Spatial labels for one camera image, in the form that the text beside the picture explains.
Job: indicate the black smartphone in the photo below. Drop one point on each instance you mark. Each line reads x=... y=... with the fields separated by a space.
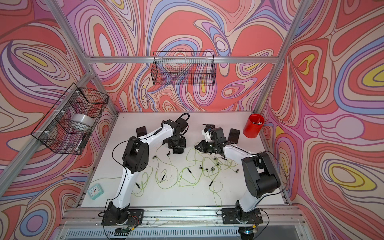
x=208 y=127
x=177 y=151
x=233 y=135
x=141 y=131

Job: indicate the black wire basket back wall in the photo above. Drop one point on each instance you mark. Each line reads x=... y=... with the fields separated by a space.
x=184 y=68

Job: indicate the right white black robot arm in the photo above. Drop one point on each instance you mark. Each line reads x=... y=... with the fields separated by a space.
x=261 y=177

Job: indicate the red plastic cup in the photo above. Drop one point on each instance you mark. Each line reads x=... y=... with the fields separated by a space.
x=253 y=126

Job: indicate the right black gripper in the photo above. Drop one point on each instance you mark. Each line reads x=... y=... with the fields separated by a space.
x=203 y=143

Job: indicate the teal alarm clock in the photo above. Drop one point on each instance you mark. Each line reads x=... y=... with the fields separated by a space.
x=95 y=191

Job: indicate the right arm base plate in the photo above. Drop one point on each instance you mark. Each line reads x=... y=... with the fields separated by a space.
x=231 y=216

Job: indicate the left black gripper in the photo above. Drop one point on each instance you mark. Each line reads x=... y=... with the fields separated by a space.
x=183 y=144

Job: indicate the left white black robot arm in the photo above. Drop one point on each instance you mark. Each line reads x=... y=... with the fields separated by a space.
x=135 y=160

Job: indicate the black wire basket left wall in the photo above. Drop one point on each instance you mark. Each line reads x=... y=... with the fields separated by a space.
x=57 y=134

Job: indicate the black wire basket wall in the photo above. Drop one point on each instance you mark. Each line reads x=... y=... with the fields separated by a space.
x=57 y=134
x=184 y=68

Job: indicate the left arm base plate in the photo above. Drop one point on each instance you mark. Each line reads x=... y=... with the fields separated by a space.
x=114 y=216

